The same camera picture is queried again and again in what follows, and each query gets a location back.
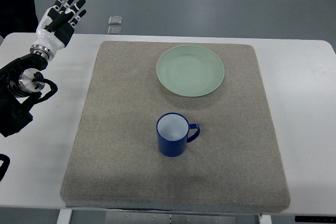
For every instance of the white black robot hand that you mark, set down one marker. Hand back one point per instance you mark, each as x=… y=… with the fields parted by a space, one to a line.
x=57 y=27

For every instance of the blue enamel mug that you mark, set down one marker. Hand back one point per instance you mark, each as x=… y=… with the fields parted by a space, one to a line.
x=174 y=132

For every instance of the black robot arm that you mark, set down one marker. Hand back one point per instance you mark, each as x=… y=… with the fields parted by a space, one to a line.
x=23 y=86

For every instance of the lower floor socket plate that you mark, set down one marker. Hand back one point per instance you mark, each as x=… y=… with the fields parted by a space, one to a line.
x=114 y=30

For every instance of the green plate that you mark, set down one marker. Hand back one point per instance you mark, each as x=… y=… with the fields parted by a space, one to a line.
x=190 y=71

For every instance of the person in dark clothes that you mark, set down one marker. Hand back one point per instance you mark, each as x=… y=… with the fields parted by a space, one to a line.
x=18 y=16

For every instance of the beige felt mat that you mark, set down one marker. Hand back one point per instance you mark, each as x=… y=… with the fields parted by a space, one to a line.
x=140 y=146

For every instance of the black table control panel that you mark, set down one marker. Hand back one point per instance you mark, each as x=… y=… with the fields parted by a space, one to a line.
x=315 y=219

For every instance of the metal table frame bracket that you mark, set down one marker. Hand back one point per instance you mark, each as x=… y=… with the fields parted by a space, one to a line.
x=136 y=217

